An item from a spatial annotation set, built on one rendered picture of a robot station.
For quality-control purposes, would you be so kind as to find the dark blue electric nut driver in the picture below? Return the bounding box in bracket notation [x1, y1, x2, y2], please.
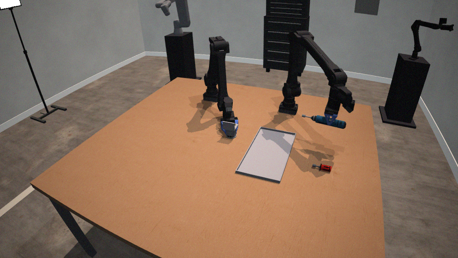
[302, 114, 346, 129]

